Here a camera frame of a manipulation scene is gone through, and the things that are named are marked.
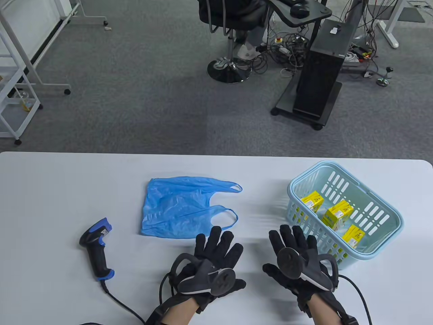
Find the person's right hand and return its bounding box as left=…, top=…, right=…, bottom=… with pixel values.
left=263, top=224, right=339, bottom=310

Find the person's left hand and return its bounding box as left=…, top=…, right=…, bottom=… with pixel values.
left=166, top=226, right=247, bottom=312

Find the yellow chrysanthemum tea package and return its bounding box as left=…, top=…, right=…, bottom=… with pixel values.
left=301, top=191, right=324, bottom=213
left=321, top=199, right=354, bottom=231
left=342, top=224, right=366, bottom=249

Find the blue plastic bag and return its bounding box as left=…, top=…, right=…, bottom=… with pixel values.
left=140, top=177, right=243, bottom=240

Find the light blue plastic basket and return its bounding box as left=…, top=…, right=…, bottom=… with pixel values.
left=287, top=160, right=404, bottom=270

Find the black and blue barcode scanner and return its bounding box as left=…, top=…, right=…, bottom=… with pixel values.
left=79, top=218, right=115, bottom=281

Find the person's right forearm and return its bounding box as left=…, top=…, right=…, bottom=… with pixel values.
left=306, top=293, right=359, bottom=325

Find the person's left forearm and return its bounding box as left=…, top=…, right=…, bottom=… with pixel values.
left=145, top=298, right=200, bottom=325

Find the dark grey right hand controller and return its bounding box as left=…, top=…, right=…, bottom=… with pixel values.
left=277, top=247, right=339, bottom=291

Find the dark grey hand controller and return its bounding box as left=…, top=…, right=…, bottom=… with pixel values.
left=169, top=253, right=236, bottom=297
left=277, top=247, right=339, bottom=291

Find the dark grey left hand controller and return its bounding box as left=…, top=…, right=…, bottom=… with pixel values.
left=169, top=253, right=236, bottom=297

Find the black wheeled stand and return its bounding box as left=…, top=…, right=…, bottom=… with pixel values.
left=271, top=0, right=369, bottom=131

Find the black office chair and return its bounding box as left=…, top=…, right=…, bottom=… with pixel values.
left=198, top=0, right=271, bottom=84

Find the black computer tower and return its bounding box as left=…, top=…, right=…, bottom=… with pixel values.
left=293, top=19, right=356, bottom=120

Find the small black tripod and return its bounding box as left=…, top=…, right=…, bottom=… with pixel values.
left=376, top=66, right=394, bottom=87

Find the black desk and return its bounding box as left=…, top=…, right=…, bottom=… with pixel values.
left=269, top=0, right=333, bottom=46

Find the white desk leg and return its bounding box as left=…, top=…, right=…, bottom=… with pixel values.
left=367, top=0, right=408, bottom=48

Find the black computer mouse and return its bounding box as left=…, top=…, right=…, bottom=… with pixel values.
left=290, top=3, right=310, bottom=18

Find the small clear container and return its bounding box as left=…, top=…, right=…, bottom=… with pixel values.
left=15, top=90, right=35, bottom=112

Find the white shelf cart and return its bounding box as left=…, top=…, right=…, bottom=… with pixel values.
left=0, top=25, right=44, bottom=146

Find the dark floor mat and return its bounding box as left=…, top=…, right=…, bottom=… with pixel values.
left=396, top=6, right=425, bottom=23

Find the whiteboard on white stand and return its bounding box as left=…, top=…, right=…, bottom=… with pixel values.
left=0, top=0, right=109, bottom=96

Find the black right glove cable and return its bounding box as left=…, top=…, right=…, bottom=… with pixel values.
left=338, top=274, right=372, bottom=325

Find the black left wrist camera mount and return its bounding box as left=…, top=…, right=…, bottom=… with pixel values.
left=145, top=303, right=169, bottom=325

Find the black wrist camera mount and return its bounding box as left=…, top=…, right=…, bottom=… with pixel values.
left=145, top=303, right=169, bottom=325
left=338, top=305, right=360, bottom=325

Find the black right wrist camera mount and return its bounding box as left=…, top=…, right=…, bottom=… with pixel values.
left=338, top=305, right=360, bottom=325

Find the black scanner cable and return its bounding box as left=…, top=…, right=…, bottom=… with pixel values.
left=78, top=280, right=146, bottom=325

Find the tangle of floor cables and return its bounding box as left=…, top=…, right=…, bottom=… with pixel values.
left=252, top=31, right=311, bottom=75

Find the tangle of hanging cables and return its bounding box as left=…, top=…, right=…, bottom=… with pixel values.
left=338, top=0, right=394, bottom=73

